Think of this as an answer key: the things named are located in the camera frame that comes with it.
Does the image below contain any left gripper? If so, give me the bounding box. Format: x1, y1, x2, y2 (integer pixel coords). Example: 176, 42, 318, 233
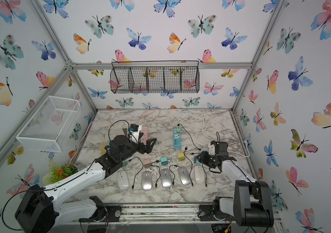
117, 137, 156, 165

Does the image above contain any pink charger plug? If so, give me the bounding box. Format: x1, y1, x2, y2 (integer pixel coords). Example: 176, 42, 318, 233
143, 159, 151, 168

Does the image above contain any white wireless mouse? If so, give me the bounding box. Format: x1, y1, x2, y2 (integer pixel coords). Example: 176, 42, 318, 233
117, 170, 129, 190

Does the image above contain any yellow green charger plug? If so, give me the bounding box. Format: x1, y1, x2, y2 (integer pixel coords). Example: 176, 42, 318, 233
178, 152, 186, 161

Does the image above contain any black charging cable silver mouse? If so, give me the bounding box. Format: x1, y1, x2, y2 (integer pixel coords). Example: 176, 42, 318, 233
150, 160, 161, 188

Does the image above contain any black charging cable white mouse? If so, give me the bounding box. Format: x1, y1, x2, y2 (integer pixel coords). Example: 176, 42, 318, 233
128, 156, 144, 190

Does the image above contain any teal charger plug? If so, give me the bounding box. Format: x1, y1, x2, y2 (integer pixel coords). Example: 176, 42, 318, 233
160, 157, 168, 166

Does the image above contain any teal power strip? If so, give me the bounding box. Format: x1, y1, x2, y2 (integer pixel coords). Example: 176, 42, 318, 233
173, 127, 182, 149

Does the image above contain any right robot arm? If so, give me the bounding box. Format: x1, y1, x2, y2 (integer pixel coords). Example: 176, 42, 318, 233
197, 141, 275, 231

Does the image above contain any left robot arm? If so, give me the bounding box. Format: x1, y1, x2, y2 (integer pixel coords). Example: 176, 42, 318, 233
15, 135, 157, 233

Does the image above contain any pink power strip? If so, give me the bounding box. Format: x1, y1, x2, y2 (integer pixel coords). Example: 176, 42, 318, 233
141, 126, 148, 145

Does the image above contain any artificial potted plant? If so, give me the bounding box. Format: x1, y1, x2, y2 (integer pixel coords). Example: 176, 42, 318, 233
42, 159, 78, 185

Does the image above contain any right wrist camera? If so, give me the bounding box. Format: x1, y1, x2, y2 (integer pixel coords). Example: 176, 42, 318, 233
209, 144, 215, 155

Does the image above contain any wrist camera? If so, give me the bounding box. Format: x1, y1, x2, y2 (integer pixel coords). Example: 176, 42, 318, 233
209, 144, 215, 155
129, 124, 142, 144

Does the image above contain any black cable lavender mouse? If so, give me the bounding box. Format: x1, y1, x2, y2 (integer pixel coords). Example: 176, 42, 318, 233
179, 123, 202, 151

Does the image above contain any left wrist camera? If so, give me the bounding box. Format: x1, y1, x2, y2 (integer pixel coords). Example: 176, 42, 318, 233
129, 124, 142, 144

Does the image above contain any aluminium front rail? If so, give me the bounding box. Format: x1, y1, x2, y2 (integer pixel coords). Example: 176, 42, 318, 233
80, 203, 282, 225

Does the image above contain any white mesh wall basket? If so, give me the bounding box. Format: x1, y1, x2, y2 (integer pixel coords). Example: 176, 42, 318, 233
16, 96, 81, 152

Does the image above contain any black wire wall basket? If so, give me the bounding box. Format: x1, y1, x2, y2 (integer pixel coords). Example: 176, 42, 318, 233
109, 60, 200, 94

